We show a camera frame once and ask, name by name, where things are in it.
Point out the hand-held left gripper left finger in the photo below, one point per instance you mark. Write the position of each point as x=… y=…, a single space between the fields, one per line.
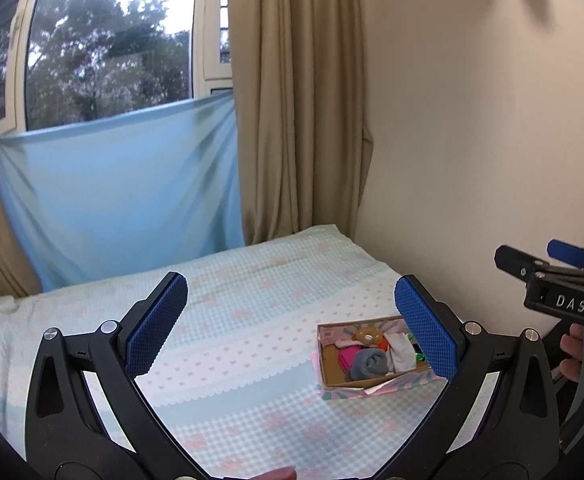
x=154 y=330

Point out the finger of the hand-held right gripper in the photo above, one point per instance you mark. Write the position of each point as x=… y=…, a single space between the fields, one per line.
x=517 y=262
x=569 y=252

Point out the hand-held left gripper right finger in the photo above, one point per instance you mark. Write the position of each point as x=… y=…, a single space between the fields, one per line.
x=427 y=330

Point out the green snack packet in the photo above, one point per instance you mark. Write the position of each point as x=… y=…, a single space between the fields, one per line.
x=418 y=357

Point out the orange fluffy pom-pom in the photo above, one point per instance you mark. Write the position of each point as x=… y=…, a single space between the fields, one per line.
x=383 y=344

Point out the brown plush ball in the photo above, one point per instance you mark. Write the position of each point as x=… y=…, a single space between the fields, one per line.
x=367 y=338

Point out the grey sock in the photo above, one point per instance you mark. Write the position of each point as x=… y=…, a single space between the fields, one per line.
x=369 y=365

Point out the patterned cardboard box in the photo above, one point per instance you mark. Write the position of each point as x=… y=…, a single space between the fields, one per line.
x=332 y=375

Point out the pale pink soft cloth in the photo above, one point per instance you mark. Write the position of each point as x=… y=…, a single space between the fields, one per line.
x=344 y=343

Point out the person's left hand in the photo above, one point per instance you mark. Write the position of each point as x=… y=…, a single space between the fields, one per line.
x=277 y=475

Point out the white cloth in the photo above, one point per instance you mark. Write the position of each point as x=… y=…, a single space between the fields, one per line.
x=402 y=352

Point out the checked pastel bed blanket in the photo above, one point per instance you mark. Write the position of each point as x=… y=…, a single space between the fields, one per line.
x=222 y=310

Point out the magenta cloth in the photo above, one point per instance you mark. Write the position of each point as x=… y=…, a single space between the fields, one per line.
x=348 y=358

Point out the light blue hanging cloth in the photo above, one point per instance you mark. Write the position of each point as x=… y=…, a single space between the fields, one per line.
x=122 y=185

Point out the cream framed window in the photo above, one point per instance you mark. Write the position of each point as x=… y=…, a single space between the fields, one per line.
x=107 y=35

